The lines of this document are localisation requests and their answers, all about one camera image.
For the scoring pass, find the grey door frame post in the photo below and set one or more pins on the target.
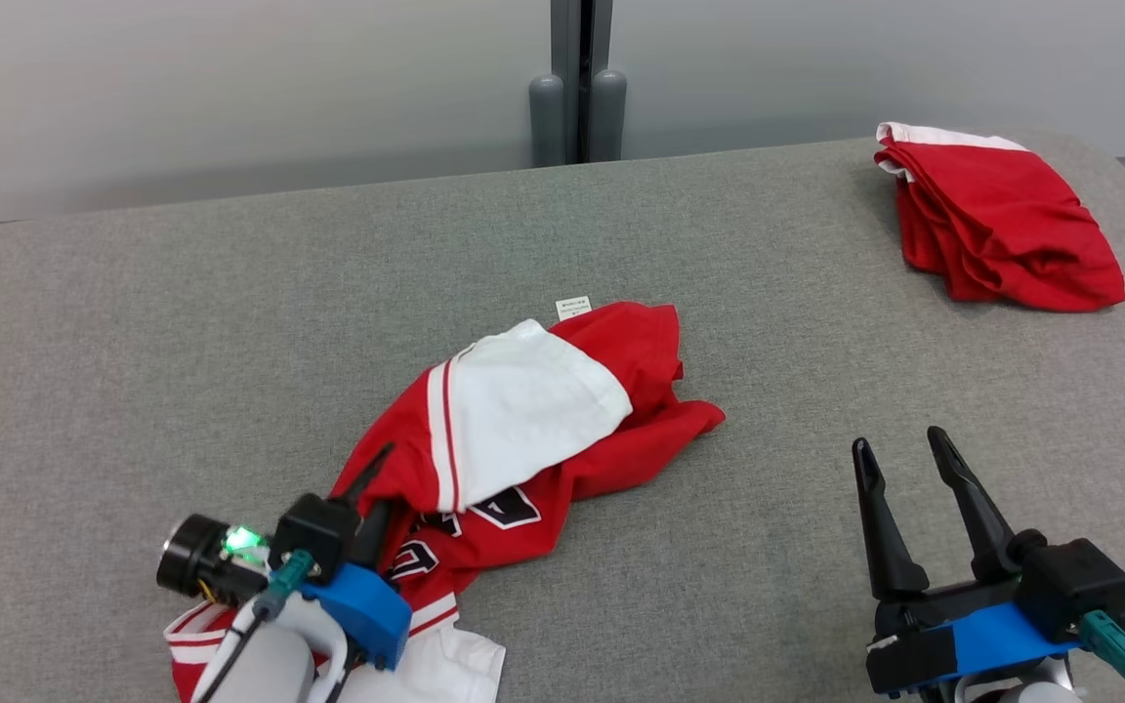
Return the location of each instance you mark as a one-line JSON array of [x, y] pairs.
[[577, 107]]

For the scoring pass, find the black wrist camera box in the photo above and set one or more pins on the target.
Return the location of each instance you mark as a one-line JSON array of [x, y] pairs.
[[1075, 581], [313, 535]]

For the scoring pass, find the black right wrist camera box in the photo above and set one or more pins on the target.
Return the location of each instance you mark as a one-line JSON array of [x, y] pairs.
[[1075, 581]]

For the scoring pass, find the red shorts white waistband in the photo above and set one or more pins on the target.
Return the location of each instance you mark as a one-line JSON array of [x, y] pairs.
[[1002, 225]]

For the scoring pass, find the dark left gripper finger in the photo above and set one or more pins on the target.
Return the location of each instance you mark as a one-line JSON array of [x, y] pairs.
[[362, 483], [374, 537]]

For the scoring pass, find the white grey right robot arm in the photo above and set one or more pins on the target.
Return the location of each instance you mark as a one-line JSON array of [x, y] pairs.
[[1012, 693]]

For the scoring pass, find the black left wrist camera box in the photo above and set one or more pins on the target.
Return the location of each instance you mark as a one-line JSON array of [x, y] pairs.
[[313, 535]]

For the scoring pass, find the red jersey white sleeves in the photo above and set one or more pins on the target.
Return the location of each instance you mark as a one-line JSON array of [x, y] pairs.
[[523, 410]]

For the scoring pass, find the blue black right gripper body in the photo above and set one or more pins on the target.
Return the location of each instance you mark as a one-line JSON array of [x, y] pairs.
[[992, 640]]

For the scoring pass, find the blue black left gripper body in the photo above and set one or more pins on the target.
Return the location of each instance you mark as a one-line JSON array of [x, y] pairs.
[[367, 605]]

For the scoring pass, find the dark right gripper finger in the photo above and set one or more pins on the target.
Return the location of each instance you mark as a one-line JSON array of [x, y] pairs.
[[982, 527], [890, 547]]

